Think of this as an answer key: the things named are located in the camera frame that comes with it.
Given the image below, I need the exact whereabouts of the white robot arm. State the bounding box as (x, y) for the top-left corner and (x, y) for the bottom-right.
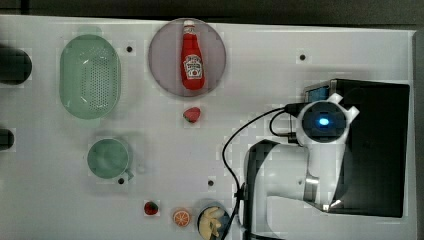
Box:
(242, 93), (359, 240)

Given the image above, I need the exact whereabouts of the black toaster oven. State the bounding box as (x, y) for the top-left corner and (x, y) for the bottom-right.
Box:
(305, 79), (410, 218)

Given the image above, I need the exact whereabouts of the pink strawberry toy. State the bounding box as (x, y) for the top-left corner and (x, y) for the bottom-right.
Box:
(183, 107), (201, 123)

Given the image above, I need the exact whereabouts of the red ketchup bottle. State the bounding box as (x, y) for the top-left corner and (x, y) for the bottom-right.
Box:
(180, 20), (205, 91)

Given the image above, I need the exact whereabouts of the grey round plate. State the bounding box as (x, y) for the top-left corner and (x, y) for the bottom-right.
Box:
(148, 18), (227, 97)

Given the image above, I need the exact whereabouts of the blue bowl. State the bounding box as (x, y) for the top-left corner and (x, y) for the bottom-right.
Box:
(196, 199), (230, 240)

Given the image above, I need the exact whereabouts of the orange slice toy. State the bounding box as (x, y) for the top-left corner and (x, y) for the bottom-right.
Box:
(173, 209), (191, 227)

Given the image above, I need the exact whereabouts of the peeled banana toy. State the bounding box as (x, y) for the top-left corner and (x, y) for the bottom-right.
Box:
(198, 206), (225, 240)

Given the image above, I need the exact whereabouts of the dark red strawberry toy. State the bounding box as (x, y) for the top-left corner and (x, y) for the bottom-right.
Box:
(144, 201), (159, 216)

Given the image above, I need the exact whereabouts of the green cup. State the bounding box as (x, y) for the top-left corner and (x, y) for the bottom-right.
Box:
(87, 138), (134, 184)

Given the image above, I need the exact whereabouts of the green perforated colander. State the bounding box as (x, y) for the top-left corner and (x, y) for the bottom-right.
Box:
(59, 26), (121, 127)

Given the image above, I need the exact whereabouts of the black cylinder post upper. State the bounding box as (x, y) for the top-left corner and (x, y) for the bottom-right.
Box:
(0, 47), (32, 85)

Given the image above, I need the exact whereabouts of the black cylinder post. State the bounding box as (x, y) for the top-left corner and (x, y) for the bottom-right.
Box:
(0, 47), (32, 85)
(0, 129), (15, 151)

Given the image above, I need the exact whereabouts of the black cylinder post lower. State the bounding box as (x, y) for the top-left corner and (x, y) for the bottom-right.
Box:
(0, 129), (15, 151)

